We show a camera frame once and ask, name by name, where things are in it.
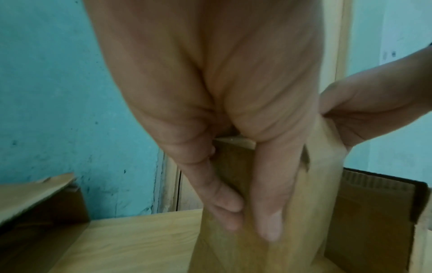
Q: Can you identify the person's left hand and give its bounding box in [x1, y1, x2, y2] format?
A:
[84, 0, 342, 242]

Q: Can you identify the person's right hand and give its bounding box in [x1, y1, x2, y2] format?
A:
[319, 50, 432, 150]

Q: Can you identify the brown paper bag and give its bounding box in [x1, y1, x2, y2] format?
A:
[190, 114, 354, 273]

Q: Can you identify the open cardboard box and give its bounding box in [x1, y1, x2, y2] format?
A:
[322, 166, 432, 273]
[0, 172, 92, 273]

